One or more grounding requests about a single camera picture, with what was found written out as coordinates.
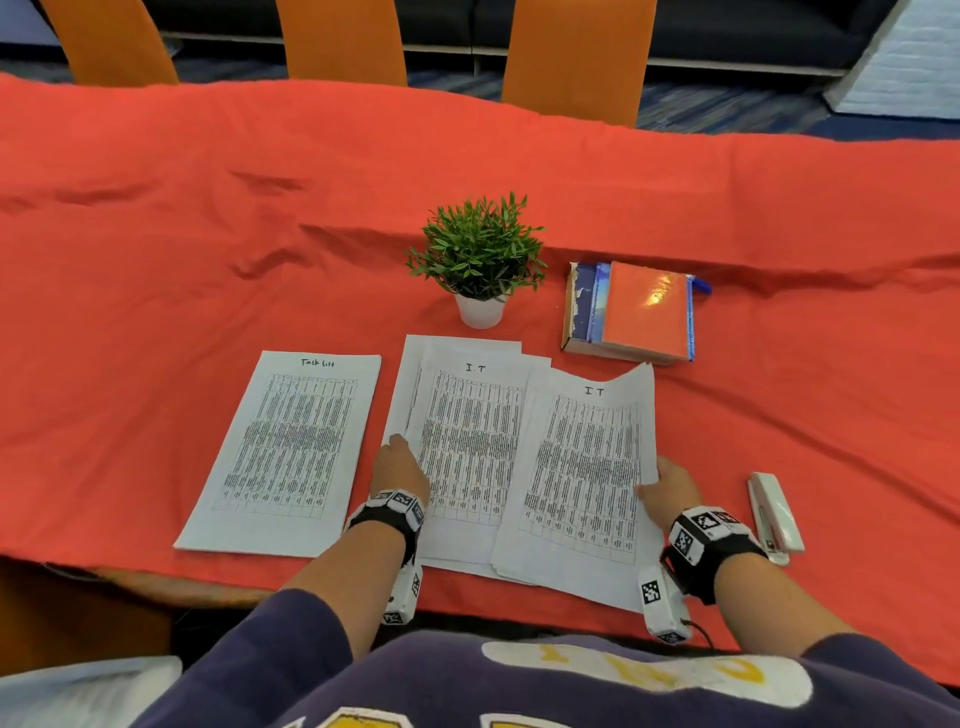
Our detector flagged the person's left forearm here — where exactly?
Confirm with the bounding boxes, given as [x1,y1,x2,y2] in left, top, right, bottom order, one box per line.
[281,521,406,661]

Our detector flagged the dark blue worn book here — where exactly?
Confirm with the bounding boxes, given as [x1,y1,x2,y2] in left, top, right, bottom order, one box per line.
[560,261,680,369]

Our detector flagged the person's left hand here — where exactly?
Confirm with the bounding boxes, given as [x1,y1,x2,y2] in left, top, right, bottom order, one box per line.
[368,433,432,505]

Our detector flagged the person's right forearm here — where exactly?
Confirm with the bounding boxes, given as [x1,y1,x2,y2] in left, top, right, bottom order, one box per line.
[712,553,856,652]

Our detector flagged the printed sheet with notched corner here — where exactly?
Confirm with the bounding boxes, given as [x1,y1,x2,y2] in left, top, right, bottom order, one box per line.
[491,362,667,615]

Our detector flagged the orange notebook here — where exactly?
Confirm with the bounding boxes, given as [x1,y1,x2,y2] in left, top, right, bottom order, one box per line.
[599,260,691,361]

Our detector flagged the single printed table sheet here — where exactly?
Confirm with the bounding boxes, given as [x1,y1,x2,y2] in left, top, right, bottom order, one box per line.
[173,350,383,560]

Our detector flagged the orange chair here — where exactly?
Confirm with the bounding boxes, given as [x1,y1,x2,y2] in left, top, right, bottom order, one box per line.
[500,0,659,130]
[38,0,181,88]
[275,0,409,88]

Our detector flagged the red tablecloth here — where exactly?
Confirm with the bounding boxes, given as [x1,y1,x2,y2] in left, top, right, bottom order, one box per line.
[0,72,960,688]

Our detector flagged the navy sweatshirt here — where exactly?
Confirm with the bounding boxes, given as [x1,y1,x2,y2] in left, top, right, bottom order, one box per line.
[131,588,960,728]

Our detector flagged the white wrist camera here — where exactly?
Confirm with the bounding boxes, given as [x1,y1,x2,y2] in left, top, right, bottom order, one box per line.
[382,562,425,628]
[637,563,693,646]

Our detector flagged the green plant in white pot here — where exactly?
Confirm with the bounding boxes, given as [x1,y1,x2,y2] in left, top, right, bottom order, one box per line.
[404,191,549,331]

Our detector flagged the black sofa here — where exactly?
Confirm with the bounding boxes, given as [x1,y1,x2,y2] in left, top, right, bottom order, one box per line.
[142,0,901,80]

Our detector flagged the white stapler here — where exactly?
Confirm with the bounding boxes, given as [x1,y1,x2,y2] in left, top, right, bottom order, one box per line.
[746,471,806,568]

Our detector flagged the person's right hand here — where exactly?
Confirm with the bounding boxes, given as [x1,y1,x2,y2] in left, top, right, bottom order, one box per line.
[635,455,705,535]

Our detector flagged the black marker wrist strap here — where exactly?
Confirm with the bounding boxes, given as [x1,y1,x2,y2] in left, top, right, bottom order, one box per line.
[659,506,770,607]
[343,488,427,568]

